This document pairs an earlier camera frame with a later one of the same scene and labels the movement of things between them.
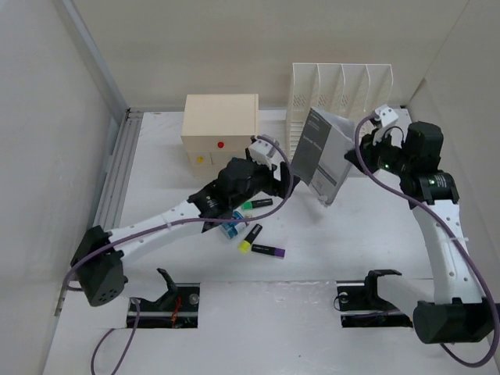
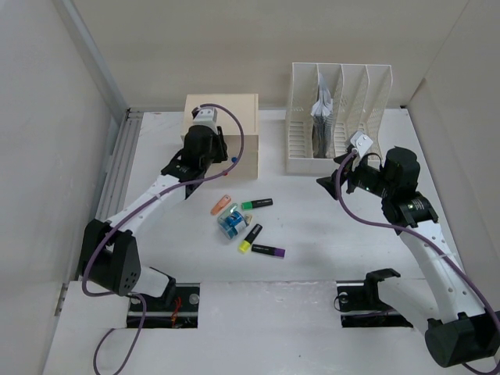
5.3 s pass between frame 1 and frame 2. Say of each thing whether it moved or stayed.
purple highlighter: stayed
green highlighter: stayed
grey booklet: moved
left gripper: moved
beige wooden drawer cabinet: stayed
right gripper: moved
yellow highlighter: stayed
